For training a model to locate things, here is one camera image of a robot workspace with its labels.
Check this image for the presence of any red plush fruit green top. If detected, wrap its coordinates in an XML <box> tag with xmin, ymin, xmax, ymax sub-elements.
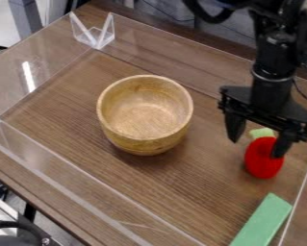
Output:
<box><xmin>245</xmin><ymin>128</ymin><xmax>286</xmax><ymax>179</ymax></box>

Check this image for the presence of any clear acrylic enclosure wall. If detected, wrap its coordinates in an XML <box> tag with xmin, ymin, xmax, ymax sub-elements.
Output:
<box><xmin>0</xmin><ymin>6</ymin><xmax>307</xmax><ymax>246</ymax></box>

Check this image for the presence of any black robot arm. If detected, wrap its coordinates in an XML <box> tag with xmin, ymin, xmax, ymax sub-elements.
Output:
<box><xmin>183</xmin><ymin>0</ymin><xmax>307</xmax><ymax>159</ymax></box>

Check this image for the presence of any grey post top left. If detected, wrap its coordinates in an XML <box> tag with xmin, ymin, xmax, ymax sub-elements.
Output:
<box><xmin>8</xmin><ymin>0</ymin><xmax>43</xmax><ymax>39</ymax></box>

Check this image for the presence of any clear acrylic corner bracket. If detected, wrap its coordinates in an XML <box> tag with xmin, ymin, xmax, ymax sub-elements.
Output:
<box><xmin>70</xmin><ymin>12</ymin><xmax>116</xmax><ymax>50</ymax></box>

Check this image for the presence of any wooden bowl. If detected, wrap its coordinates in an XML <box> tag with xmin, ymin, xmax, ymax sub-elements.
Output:
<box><xmin>96</xmin><ymin>75</ymin><xmax>194</xmax><ymax>156</ymax></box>

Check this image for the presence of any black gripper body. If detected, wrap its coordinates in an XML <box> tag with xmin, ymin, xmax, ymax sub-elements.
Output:
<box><xmin>219</xmin><ymin>66</ymin><xmax>307</xmax><ymax>142</ymax></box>

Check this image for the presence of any green rectangular block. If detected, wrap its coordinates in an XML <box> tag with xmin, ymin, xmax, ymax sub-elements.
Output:
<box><xmin>229</xmin><ymin>193</ymin><xmax>291</xmax><ymax>246</ymax></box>

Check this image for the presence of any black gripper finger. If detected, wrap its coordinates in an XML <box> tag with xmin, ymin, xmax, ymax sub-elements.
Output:
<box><xmin>225</xmin><ymin>112</ymin><xmax>246</xmax><ymax>142</ymax></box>
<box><xmin>271</xmin><ymin>130</ymin><xmax>297</xmax><ymax>159</ymax></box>

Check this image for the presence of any black cable bottom left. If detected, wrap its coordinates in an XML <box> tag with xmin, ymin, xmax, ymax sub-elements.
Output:
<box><xmin>0</xmin><ymin>219</ymin><xmax>31</xmax><ymax>246</ymax></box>

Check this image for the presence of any black device bottom left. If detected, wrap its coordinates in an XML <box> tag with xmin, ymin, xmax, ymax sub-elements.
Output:
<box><xmin>0</xmin><ymin>219</ymin><xmax>64</xmax><ymax>246</ymax></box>

